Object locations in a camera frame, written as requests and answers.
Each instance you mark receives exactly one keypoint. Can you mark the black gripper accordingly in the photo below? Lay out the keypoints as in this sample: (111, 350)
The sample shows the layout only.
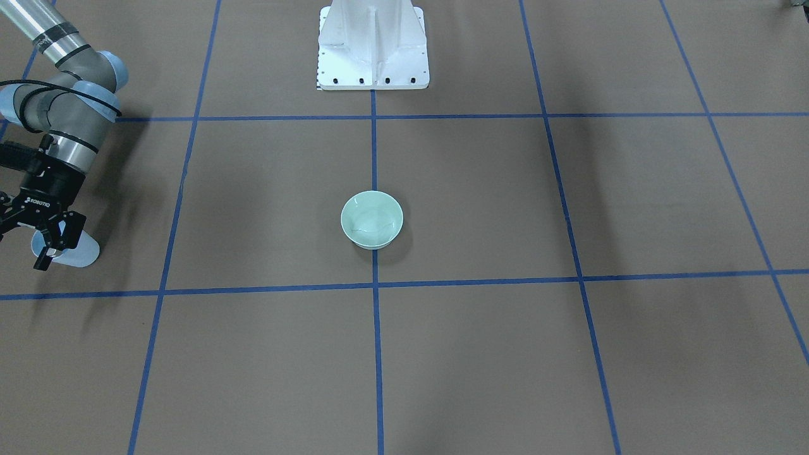
(48, 191)

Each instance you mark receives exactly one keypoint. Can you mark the light blue plastic cup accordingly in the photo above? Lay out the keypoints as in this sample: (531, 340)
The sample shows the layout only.
(85, 254)

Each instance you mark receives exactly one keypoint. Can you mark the light green bowl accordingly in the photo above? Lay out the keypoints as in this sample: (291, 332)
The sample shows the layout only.
(372, 219)

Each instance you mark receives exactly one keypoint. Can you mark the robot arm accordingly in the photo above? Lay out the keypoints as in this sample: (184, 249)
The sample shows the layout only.
(72, 112)

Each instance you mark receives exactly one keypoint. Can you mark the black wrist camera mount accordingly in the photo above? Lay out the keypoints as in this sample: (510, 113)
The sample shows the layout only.
(24, 159)

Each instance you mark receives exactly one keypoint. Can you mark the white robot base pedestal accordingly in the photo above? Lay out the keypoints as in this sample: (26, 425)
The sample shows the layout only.
(372, 45)

